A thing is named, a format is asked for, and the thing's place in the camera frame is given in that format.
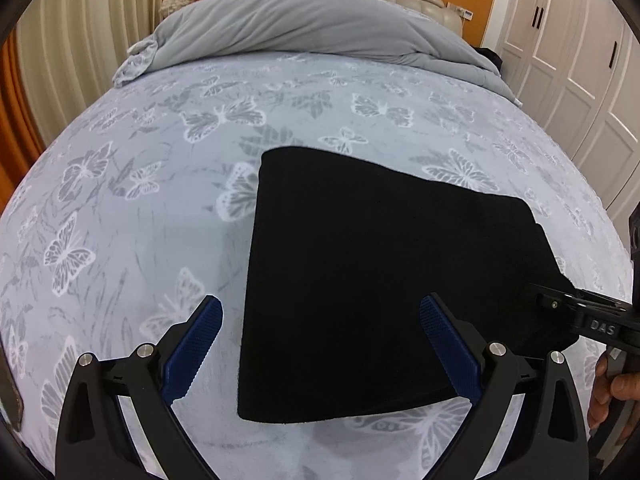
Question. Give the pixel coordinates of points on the grey duvet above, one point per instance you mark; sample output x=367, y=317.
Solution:
x=374, y=30

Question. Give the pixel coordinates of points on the white bedside ornament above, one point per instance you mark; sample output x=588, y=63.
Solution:
x=168, y=7

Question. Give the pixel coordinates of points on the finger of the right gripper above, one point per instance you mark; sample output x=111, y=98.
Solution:
x=585, y=298

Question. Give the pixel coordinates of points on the cream curtain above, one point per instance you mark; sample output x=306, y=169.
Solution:
x=68, y=51

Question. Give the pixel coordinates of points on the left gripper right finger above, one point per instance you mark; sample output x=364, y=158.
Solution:
x=549, y=438

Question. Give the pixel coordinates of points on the right hand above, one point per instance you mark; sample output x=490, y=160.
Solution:
x=623, y=387

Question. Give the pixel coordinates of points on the butterfly print bed sheet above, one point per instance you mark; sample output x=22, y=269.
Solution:
x=145, y=203

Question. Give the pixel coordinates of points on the black pants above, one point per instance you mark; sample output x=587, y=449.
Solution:
x=343, y=252

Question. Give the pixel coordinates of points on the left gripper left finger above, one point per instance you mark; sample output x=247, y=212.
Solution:
x=93, y=440

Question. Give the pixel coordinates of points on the white wardrobe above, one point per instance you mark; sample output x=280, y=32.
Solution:
x=574, y=66

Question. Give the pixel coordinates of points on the black smartphone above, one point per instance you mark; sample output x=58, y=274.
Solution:
x=11, y=400

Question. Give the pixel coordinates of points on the black item on nightstand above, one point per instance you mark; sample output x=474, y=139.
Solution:
x=491, y=56

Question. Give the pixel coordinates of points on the orange curtain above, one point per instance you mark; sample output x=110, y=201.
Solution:
x=20, y=142

